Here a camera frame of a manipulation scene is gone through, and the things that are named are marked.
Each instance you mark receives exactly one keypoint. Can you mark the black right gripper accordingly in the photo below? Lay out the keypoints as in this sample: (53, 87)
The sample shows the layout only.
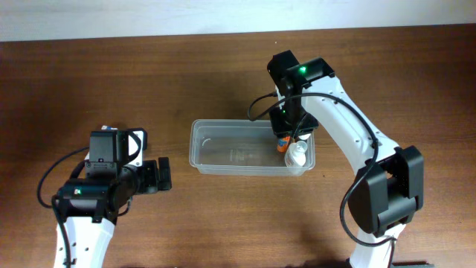
(294, 124)

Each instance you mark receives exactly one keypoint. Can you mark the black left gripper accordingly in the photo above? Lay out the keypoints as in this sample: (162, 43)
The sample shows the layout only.
(151, 176)

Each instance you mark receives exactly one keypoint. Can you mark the orange tube white cap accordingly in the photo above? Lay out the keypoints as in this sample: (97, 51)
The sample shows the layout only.
(283, 144)

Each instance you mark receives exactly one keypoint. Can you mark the white squeeze bottle clear cap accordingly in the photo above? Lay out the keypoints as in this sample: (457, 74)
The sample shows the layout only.
(295, 157)

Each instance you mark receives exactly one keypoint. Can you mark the dark bottle white cap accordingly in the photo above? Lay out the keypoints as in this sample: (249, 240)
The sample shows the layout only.
(304, 137)

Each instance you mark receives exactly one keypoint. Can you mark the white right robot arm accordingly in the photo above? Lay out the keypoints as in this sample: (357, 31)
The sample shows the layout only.
(388, 188)

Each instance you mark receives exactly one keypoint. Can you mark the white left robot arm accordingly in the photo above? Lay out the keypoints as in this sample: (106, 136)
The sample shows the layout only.
(87, 206)

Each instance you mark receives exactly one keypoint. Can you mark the clear plastic container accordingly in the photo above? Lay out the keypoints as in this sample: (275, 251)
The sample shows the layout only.
(241, 148)

